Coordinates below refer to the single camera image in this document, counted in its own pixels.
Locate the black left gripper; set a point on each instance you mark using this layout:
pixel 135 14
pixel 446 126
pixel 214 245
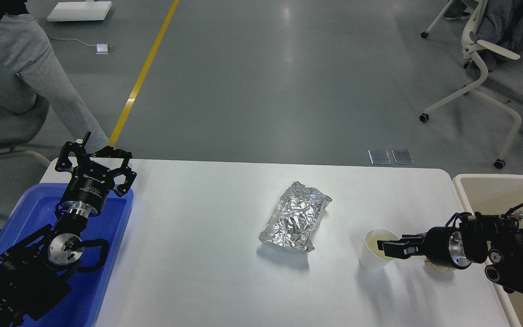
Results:
pixel 90 185

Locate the metal floor plate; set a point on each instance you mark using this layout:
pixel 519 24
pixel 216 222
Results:
pixel 403 157
pixel 379 157

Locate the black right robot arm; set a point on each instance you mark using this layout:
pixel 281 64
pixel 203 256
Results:
pixel 468 238

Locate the white flat floor base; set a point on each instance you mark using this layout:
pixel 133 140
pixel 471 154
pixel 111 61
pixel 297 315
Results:
pixel 87 10

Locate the dark shoe top right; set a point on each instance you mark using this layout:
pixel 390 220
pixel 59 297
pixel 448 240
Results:
pixel 456 11

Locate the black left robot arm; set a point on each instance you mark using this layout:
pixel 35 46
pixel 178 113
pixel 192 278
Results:
pixel 34 272

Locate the right metal floor plate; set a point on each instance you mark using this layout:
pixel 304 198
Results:
pixel 403 157

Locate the grey office chair left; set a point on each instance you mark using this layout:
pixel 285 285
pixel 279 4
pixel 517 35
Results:
pixel 19 129

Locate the grey jacket on chair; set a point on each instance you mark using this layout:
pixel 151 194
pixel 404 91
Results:
pixel 502 24

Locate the white power adapter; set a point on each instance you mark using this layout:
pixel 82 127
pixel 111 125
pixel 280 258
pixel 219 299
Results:
pixel 102 49

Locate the left metal floor plate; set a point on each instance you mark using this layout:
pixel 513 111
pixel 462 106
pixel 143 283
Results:
pixel 379 157

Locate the crumpled aluminium foil bag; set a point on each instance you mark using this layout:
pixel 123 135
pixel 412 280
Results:
pixel 295 218

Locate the person in grey trousers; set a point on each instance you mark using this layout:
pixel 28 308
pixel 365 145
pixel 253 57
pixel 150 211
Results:
pixel 29 67

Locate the white paper cup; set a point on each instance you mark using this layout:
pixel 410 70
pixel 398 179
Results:
pixel 372 259

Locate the crumpled brown paper ball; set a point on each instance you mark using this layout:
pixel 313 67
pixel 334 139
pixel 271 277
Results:
pixel 441 269

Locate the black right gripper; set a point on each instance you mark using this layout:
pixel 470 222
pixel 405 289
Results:
pixel 443 246

